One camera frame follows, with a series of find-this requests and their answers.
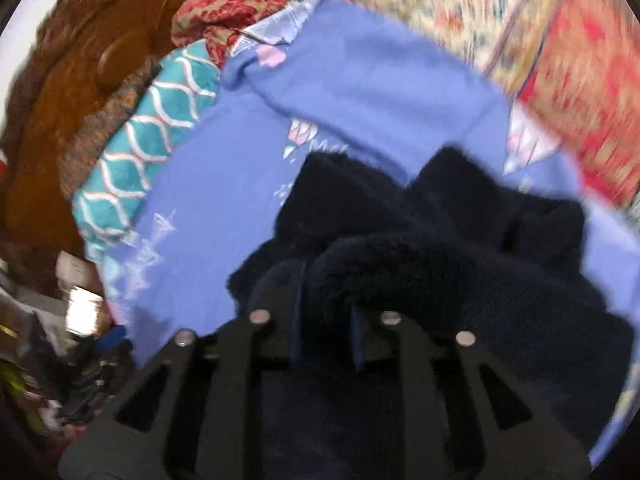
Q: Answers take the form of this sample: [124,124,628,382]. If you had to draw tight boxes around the cluttered items beside bed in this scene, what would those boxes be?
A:
[0,252,136,441]

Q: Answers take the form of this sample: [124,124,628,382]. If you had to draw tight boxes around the periwinkle blue printed bedsheet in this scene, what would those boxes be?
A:
[97,0,640,468]

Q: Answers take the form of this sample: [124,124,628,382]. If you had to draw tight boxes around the dark navy fleece garment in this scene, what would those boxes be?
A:
[226,146,636,480]

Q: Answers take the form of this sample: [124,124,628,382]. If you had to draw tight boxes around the brown patterned cloth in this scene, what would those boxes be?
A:
[57,56,163,202]

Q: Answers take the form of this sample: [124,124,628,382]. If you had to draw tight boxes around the teal wavy patterned cloth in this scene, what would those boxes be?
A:
[71,40,222,262]

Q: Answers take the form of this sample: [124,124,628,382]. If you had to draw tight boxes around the cream and red floral blanket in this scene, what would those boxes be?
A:
[325,0,640,208]

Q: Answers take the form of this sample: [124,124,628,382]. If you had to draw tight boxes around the carved wooden headboard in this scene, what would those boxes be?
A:
[0,0,226,261]

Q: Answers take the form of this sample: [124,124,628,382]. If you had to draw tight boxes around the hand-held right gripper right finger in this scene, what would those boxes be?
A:
[350,304,553,480]

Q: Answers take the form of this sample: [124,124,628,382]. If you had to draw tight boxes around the red and tan floral cloth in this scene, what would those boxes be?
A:
[171,0,311,67]

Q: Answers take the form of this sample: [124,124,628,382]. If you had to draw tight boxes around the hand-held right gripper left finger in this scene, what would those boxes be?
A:
[102,260,307,480]

